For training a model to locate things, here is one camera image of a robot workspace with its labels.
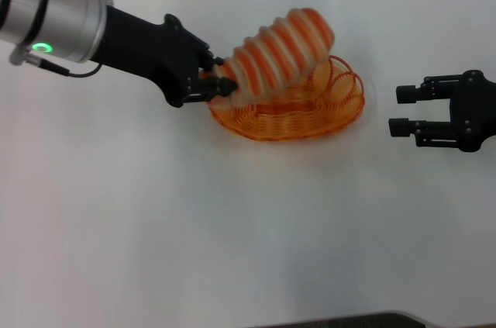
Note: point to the orange woven plastic basket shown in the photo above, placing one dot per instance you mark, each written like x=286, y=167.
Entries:
x=286, y=126

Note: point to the dark grey robot base edge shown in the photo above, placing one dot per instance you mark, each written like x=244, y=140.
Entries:
x=387, y=321

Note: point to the orange striped toy bread loaf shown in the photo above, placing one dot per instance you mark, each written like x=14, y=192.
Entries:
x=279, y=52

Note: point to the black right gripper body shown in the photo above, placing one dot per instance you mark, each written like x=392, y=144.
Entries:
x=474, y=111

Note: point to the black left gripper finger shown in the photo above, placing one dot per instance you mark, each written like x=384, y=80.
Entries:
x=213, y=63
x=217, y=87

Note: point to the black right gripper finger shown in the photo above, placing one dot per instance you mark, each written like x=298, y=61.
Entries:
x=399, y=127
x=407, y=94

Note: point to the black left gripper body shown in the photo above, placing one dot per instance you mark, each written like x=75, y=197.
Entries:
x=155, y=52

